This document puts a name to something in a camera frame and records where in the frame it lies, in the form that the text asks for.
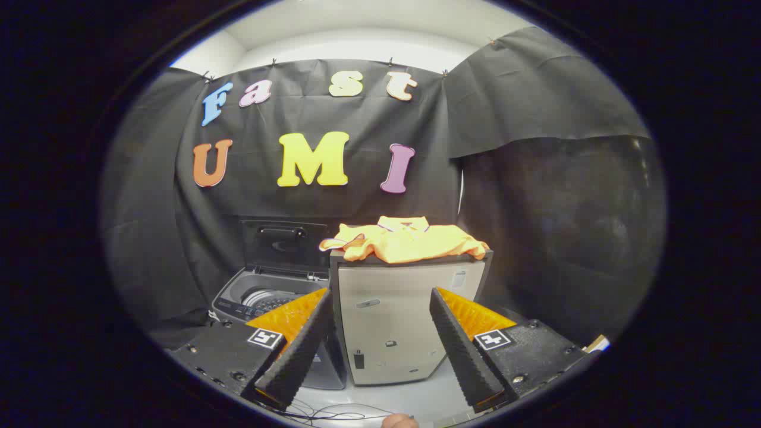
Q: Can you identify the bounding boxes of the thin black floor cables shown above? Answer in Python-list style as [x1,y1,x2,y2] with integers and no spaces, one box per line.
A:
[284,397,396,425]

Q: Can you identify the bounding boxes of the orange polo shirt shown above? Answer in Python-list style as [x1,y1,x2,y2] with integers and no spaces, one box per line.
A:
[319,215,490,264]

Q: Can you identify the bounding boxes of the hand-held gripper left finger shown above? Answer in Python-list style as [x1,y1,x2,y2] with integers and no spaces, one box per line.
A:
[168,288,335,412]

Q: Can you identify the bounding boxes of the black backdrop cloth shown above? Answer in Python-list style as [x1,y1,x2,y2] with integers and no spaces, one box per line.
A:
[101,27,666,351]

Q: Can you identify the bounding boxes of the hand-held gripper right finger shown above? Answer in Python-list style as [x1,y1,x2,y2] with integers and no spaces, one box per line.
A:
[429,287,596,414]

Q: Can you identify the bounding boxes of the beige cabinet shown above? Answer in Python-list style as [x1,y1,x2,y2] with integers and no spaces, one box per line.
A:
[329,250,494,387]

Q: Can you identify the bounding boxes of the grey washing machine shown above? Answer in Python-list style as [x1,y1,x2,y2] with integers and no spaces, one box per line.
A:
[211,267,347,391]

